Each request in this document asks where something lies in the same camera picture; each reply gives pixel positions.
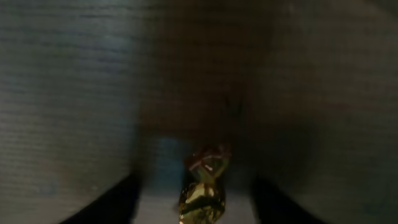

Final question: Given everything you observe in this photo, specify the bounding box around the gold candy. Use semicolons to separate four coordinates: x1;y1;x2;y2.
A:
177;143;233;224

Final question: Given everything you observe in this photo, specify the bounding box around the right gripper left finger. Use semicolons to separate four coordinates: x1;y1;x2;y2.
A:
58;174;141;224

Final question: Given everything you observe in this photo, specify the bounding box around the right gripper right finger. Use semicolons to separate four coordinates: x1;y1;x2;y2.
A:
252;176;328;224

